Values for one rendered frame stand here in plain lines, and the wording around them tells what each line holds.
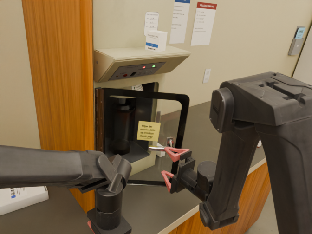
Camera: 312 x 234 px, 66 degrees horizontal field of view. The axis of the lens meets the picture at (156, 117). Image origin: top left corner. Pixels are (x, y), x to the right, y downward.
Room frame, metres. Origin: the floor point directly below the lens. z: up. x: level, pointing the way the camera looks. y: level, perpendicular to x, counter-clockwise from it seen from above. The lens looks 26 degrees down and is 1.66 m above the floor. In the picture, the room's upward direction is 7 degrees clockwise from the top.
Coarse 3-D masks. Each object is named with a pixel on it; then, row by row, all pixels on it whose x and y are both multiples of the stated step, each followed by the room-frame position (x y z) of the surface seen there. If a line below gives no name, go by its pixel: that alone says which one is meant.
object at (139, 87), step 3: (141, 84) 0.93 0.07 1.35; (123, 87) 0.85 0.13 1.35; (126, 87) 0.86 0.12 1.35; (129, 87) 0.86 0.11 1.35; (132, 87) 0.87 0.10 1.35; (135, 87) 0.88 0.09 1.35; (138, 87) 0.89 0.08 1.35; (141, 87) 0.91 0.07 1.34; (138, 90) 0.89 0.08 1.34; (141, 90) 0.90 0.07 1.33
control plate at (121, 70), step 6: (120, 66) 0.69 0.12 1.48; (126, 66) 0.70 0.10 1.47; (132, 66) 0.72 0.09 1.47; (138, 66) 0.74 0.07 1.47; (150, 66) 0.79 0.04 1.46; (156, 66) 0.81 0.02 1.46; (114, 72) 0.70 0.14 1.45; (120, 72) 0.72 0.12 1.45; (126, 72) 0.74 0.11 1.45; (132, 72) 0.76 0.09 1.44; (138, 72) 0.78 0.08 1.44; (150, 72) 0.83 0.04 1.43; (114, 78) 0.74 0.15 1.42; (120, 78) 0.76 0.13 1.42
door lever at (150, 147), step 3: (168, 141) 0.74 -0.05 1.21; (171, 141) 0.74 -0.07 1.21; (168, 144) 0.74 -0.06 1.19; (171, 144) 0.73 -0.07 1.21; (150, 147) 0.69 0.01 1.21; (153, 147) 0.69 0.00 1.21; (156, 147) 0.69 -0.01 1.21; (159, 147) 0.70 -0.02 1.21; (162, 147) 0.70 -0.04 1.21; (171, 147) 0.70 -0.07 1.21; (150, 150) 0.69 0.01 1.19; (153, 150) 0.69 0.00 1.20; (156, 150) 0.69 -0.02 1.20; (159, 150) 0.69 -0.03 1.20; (162, 150) 0.69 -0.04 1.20; (171, 150) 0.69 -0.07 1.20
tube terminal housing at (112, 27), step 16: (96, 0) 0.73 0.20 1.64; (112, 0) 0.77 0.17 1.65; (128, 0) 0.81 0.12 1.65; (144, 0) 0.85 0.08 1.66; (160, 0) 0.90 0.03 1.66; (96, 16) 0.73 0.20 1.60; (112, 16) 0.77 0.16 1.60; (128, 16) 0.81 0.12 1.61; (144, 16) 0.86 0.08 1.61; (160, 16) 0.91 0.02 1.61; (96, 32) 0.73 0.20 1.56; (112, 32) 0.77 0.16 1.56; (128, 32) 0.81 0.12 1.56; (96, 48) 0.73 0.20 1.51; (128, 80) 0.82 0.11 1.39; (144, 80) 0.87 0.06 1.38; (160, 80) 0.93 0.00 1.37
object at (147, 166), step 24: (120, 96) 0.73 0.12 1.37; (144, 96) 0.74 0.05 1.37; (168, 96) 0.74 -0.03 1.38; (120, 120) 0.73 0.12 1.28; (144, 120) 0.74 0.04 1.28; (168, 120) 0.74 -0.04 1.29; (120, 144) 0.73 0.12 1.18; (144, 144) 0.74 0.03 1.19; (144, 168) 0.74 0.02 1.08; (168, 168) 0.75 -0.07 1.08
